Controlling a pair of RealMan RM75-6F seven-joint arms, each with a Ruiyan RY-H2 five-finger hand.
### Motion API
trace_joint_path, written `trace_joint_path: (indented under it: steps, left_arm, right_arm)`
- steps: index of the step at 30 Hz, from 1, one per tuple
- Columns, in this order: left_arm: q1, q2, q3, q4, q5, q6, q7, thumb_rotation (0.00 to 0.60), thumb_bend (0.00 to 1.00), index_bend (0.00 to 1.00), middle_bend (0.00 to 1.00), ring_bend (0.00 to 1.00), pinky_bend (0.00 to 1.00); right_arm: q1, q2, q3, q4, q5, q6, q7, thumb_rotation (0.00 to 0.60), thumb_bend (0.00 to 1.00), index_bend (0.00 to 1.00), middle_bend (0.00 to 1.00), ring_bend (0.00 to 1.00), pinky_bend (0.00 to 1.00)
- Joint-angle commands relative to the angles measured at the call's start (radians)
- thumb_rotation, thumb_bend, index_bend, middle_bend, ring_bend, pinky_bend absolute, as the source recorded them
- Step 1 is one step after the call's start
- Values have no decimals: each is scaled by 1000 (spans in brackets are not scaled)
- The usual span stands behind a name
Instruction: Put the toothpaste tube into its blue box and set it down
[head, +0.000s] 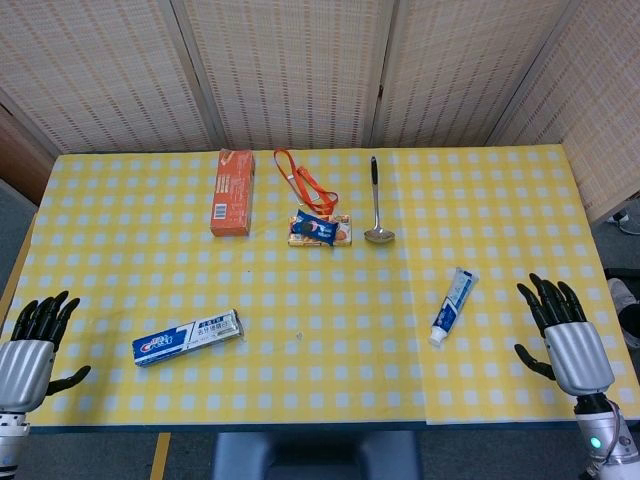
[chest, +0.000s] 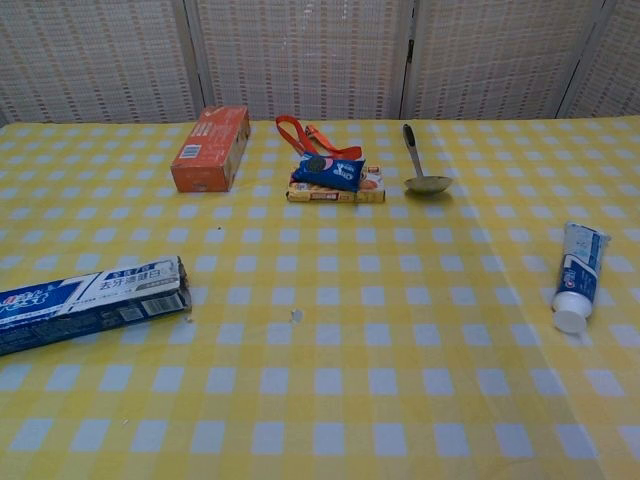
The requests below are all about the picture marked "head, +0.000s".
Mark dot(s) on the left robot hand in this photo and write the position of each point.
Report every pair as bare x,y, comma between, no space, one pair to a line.
27,372

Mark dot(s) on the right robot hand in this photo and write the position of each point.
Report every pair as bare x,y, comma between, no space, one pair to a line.
580,357

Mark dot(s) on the white blue toothpaste tube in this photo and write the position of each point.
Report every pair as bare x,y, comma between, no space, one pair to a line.
452,305

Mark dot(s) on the blue toothpaste box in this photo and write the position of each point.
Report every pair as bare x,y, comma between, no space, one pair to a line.
185,337

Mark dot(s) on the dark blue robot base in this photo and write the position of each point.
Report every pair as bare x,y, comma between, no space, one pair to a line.
310,455

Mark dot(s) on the yellow biscuit box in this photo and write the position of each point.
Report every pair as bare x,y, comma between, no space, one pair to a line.
345,232

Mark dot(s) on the orange cardboard box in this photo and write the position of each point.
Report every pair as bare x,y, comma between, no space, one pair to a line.
232,195

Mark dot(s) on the yellow floor tape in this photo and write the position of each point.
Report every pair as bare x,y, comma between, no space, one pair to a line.
160,455

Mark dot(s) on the brown wooden cabinet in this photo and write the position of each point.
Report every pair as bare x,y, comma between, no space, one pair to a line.
20,160

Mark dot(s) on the metal ladle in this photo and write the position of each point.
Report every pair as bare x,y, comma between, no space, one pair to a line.
379,235

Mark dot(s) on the woven screen panel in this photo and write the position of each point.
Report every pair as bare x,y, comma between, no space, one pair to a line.
600,100
100,75
475,75
290,75

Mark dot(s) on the yellow checkered tablecloth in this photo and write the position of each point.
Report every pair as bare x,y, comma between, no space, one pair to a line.
320,310

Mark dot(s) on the blue cookie packet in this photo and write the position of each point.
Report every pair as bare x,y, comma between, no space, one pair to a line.
315,227

